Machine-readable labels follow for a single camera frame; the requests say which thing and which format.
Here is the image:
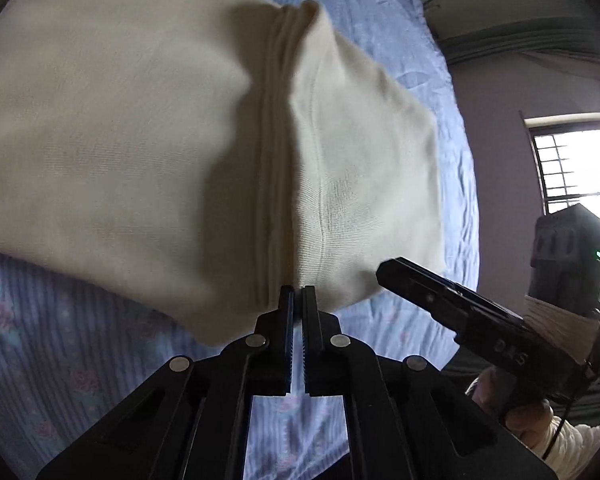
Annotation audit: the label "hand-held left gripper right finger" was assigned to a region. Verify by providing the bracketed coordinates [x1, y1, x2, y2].
[302, 285, 556, 480]

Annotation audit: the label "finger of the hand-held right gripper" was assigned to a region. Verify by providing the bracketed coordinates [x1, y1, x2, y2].
[376, 257, 474, 334]

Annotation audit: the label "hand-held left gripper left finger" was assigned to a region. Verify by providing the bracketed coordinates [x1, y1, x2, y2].
[35, 285, 296, 480]

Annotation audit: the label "cream pants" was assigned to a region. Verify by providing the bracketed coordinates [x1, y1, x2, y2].
[0, 0, 443, 346]

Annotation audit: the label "person's right forearm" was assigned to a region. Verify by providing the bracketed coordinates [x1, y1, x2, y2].
[532, 412, 600, 477]

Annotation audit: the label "person's right hand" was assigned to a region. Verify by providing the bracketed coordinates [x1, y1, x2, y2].
[467, 366, 556, 453]

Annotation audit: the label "barred window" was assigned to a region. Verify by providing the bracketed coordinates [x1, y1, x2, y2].
[520, 112, 600, 311]

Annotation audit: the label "blue floral bedsheet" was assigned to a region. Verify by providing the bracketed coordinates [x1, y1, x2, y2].
[0, 0, 481, 480]

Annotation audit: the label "black cable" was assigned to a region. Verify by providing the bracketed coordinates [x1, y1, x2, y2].
[542, 302, 600, 461]

